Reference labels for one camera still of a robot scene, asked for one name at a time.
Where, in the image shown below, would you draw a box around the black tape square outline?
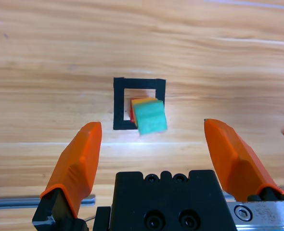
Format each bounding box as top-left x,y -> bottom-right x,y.
113,77 -> 167,130

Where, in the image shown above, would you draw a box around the red wooden block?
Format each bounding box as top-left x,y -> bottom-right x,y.
129,97 -> 137,125

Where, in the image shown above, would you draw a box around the yellow wooden block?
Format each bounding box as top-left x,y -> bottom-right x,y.
131,97 -> 158,106

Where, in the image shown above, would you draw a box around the green wooden block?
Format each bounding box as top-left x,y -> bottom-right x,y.
133,100 -> 168,136

